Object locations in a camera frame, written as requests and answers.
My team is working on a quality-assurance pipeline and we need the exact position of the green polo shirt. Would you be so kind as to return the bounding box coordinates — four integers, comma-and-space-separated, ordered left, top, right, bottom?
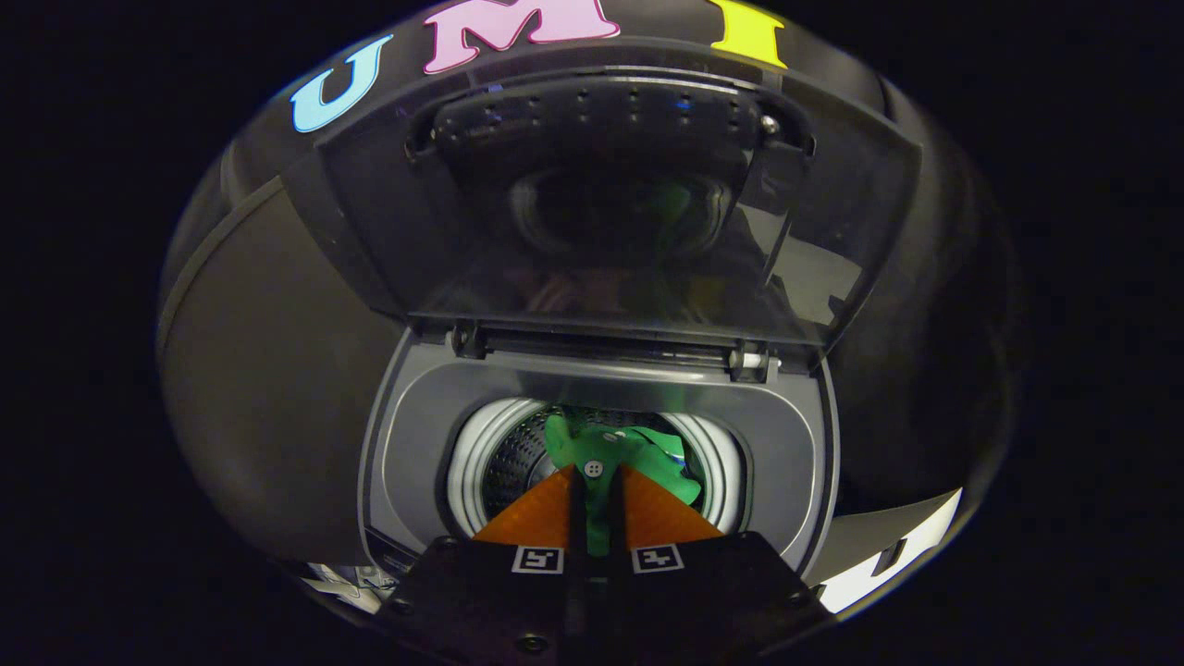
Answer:
544, 407, 702, 558

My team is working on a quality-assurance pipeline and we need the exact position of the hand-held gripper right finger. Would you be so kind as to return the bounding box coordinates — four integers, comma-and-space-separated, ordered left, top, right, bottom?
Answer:
606, 462, 833, 666

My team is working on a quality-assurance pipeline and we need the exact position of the dark washing machine lid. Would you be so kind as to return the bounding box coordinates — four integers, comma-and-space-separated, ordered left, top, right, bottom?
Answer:
310, 42, 924, 373

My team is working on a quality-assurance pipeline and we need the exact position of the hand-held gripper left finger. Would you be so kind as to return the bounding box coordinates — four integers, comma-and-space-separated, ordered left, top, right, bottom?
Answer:
375, 464, 593, 666

